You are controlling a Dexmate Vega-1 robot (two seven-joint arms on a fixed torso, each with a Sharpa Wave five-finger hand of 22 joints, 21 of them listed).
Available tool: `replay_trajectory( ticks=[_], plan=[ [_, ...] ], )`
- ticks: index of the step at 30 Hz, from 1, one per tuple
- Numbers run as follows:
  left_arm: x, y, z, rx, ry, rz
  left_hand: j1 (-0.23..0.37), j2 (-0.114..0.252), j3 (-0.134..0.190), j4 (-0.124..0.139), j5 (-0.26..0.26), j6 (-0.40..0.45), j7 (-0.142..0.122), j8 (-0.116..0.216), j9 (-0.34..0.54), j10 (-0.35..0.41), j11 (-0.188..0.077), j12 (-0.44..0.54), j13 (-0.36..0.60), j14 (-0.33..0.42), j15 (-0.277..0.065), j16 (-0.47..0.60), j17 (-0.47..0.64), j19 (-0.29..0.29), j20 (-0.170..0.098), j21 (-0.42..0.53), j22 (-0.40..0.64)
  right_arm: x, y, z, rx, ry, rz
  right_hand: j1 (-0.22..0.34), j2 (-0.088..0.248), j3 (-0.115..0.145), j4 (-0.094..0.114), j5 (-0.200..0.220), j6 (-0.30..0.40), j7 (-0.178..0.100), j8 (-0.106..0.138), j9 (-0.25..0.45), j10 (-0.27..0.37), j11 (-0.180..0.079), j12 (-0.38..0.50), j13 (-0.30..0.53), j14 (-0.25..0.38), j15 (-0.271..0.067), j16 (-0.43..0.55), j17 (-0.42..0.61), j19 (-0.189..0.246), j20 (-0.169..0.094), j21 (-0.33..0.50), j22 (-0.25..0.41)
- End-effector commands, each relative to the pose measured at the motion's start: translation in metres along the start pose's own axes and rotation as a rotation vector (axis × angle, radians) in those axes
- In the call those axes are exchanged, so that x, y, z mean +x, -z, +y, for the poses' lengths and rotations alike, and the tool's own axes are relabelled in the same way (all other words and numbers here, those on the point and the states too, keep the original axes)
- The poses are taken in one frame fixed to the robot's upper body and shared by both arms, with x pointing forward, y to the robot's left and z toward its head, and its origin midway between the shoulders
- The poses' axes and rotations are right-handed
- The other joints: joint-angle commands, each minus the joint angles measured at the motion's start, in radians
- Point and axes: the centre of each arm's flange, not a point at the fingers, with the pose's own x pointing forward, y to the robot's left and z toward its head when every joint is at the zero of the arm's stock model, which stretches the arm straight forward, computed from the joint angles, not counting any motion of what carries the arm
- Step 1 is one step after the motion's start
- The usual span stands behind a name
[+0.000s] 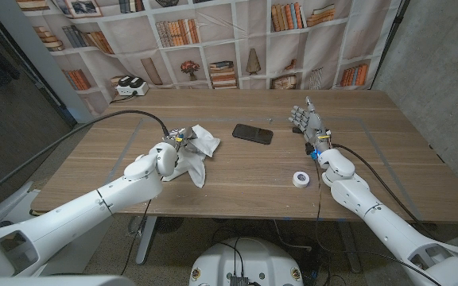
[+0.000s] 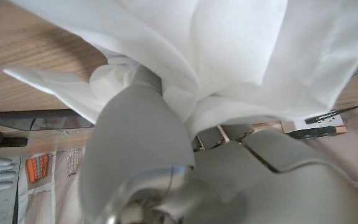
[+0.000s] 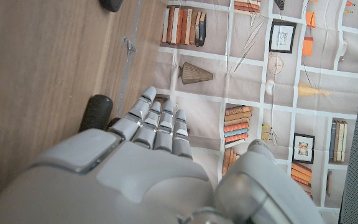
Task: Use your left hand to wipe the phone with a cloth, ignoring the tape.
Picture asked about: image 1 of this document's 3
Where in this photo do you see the black backdrop stand pole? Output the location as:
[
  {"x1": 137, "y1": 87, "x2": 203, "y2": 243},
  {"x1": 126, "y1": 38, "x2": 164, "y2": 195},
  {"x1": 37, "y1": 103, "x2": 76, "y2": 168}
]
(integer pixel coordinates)
[{"x1": 370, "y1": 0, "x2": 411, "y2": 91}]

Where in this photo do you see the white floor base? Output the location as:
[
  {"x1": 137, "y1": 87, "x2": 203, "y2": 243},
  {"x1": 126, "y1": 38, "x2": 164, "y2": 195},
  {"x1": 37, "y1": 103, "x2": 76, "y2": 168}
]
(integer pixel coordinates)
[{"x1": 0, "y1": 180, "x2": 41, "y2": 223}]

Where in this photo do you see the white cloth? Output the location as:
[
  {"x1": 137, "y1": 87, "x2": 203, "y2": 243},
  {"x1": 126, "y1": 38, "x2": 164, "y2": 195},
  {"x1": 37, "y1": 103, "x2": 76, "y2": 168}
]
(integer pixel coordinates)
[{"x1": 161, "y1": 124, "x2": 221, "y2": 189}]

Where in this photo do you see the black smartphone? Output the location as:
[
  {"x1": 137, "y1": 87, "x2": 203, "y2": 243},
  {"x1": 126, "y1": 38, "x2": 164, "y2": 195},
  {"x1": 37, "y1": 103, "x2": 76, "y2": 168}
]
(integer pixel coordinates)
[{"x1": 231, "y1": 123, "x2": 274, "y2": 145}]

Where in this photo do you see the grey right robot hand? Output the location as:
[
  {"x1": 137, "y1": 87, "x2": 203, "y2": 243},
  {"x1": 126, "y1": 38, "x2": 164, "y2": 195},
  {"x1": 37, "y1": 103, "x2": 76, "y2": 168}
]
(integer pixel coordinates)
[{"x1": 288, "y1": 95, "x2": 333, "y2": 156}]

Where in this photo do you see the thin black arm wire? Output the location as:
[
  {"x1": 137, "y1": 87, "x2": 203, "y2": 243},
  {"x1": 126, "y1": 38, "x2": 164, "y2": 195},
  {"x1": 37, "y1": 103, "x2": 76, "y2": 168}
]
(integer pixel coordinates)
[
  {"x1": 119, "y1": 198, "x2": 153, "y2": 276},
  {"x1": 313, "y1": 157, "x2": 443, "y2": 286}
]

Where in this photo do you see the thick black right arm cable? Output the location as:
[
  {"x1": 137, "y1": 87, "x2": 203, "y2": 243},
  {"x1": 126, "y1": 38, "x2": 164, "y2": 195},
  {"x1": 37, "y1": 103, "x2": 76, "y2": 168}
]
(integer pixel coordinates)
[{"x1": 331, "y1": 143, "x2": 437, "y2": 240}]

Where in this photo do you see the white tape roll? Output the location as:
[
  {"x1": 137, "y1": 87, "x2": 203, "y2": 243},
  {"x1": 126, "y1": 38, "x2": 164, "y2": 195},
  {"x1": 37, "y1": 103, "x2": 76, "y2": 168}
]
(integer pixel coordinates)
[{"x1": 292, "y1": 171, "x2": 311, "y2": 189}]

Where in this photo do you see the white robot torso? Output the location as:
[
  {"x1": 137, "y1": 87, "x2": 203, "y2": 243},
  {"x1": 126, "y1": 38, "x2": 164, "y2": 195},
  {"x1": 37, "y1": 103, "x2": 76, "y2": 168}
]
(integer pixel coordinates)
[{"x1": 188, "y1": 237, "x2": 305, "y2": 286}]

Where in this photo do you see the white table leg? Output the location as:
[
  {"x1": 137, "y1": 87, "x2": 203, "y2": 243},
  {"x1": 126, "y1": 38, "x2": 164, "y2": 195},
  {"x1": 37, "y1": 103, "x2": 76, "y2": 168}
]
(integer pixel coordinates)
[{"x1": 135, "y1": 216, "x2": 158, "y2": 265}]

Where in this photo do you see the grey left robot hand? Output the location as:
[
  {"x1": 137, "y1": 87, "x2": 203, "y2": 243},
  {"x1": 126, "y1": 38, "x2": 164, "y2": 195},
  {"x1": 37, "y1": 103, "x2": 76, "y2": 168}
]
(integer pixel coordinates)
[{"x1": 164, "y1": 126, "x2": 200, "y2": 154}]

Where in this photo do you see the grey table leg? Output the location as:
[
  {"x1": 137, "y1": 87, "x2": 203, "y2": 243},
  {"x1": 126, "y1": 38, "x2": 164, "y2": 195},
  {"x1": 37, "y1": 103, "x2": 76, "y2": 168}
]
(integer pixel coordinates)
[{"x1": 338, "y1": 221, "x2": 363, "y2": 274}]

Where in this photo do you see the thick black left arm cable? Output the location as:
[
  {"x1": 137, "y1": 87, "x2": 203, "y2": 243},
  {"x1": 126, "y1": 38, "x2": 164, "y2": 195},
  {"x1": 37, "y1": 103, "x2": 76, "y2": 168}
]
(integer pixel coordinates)
[{"x1": 0, "y1": 110, "x2": 170, "y2": 203}]

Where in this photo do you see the thin black left arm wire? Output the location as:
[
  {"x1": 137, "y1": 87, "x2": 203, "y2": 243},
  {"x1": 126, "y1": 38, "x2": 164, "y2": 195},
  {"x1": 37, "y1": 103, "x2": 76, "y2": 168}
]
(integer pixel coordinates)
[{"x1": 119, "y1": 198, "x2": 153, "y2": 276}]

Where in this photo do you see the thin black right arm wire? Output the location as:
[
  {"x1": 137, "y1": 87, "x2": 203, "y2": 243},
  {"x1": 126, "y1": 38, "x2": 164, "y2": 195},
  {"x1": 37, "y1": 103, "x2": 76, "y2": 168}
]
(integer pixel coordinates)
[{"x1": 313, "y1": 157, "x2": 443, "y2": 286}]

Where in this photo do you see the printed bookshelf backdrop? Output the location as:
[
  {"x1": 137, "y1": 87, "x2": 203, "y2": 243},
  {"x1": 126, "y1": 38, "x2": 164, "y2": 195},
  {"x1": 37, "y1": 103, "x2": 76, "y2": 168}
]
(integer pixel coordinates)
[{"x1": 16, "y1": 0, "x2": 403, "y2": 116}]

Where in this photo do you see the white charger box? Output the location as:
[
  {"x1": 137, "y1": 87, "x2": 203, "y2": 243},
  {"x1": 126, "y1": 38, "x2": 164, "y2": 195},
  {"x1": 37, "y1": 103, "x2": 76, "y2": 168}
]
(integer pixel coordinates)
[{"x1": 115, "y1": 81, "x2": 149, "y2": 97}]

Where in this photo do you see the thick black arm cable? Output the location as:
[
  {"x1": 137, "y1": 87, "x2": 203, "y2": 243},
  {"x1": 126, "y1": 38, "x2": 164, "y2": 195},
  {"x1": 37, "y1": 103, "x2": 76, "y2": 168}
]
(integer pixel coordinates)
[
  {"x1": 0, "y1": 110, "x2": 170, "y2": 203},
  {"x1": 331, "y1": 143, "x2": 437, "y2": 240}
]

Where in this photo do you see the black power strip cord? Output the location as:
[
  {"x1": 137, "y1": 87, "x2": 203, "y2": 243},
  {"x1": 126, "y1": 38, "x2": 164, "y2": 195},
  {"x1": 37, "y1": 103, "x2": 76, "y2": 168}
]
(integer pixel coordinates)
[{"x1": 109, "y1": 91, "x2": 138, "y2": 105}]

